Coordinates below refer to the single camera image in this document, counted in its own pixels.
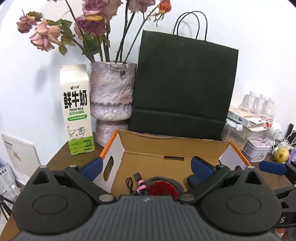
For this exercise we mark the green yellow apple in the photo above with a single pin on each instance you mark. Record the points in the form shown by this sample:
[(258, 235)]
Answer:
[(281, 155)]

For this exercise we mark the pink cable tie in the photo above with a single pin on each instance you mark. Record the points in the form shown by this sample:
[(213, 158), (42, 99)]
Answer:
[(142, 188)]

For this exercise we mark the water bottle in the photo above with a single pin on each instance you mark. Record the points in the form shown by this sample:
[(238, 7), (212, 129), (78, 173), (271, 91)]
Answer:
[(270, 111), (248, 101), (258, 103)]

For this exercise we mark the purple textured vase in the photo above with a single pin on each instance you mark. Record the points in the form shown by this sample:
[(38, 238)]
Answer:
[(111, 97)]

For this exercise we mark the floral metal tin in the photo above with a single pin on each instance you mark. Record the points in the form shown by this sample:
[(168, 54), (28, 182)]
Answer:
[(256, 149)]

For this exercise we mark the white booklet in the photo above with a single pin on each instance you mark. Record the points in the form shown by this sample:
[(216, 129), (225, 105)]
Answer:
[(21, 156)]

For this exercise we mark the water bottle middle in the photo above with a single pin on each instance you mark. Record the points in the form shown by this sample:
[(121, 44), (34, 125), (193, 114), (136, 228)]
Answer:
[(258, 103)]

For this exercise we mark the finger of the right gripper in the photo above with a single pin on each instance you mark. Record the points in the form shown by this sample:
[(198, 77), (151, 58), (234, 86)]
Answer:
[(272, 167)]

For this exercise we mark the water bottle right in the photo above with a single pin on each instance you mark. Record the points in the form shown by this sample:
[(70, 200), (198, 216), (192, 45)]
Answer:
[(270, 111)]

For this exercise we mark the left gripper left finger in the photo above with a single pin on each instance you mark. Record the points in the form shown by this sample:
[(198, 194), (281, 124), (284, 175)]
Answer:
[(91, 169)]

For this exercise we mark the water bottle left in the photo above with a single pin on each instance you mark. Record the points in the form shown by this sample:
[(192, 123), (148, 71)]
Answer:
[(248, 101)]

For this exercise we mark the clear seed container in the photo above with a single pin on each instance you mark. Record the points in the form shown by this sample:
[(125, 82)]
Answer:
[(239, 134)]

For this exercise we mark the black paper bag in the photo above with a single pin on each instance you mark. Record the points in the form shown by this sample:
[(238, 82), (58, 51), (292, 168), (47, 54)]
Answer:
[(183, 86)]

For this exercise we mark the red fabric flower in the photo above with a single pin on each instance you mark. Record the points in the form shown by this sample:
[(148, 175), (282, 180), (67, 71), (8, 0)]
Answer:
[(163, 188)]

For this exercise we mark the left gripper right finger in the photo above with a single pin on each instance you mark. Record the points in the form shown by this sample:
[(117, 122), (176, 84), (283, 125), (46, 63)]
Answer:
[(201, 170)]

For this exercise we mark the dried rose bouquet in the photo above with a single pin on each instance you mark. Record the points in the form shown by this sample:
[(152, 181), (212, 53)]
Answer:
[(89, 31)]

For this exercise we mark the fresh milk carton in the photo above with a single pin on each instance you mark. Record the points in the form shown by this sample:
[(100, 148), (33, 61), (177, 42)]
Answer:
[(75, 100)]

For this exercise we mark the orange cardboard box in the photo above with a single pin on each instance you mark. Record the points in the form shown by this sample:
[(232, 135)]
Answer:
[(128, 152)]

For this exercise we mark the flat white cardboard package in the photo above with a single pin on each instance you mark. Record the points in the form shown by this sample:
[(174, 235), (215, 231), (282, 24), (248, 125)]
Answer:
[(246, 118)]

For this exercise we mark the black tripod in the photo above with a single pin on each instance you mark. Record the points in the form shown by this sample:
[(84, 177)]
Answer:
[(5, 209)]

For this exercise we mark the blue leaflet stack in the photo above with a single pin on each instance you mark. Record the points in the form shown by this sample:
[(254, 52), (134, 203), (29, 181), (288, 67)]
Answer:
[(7, 180)]

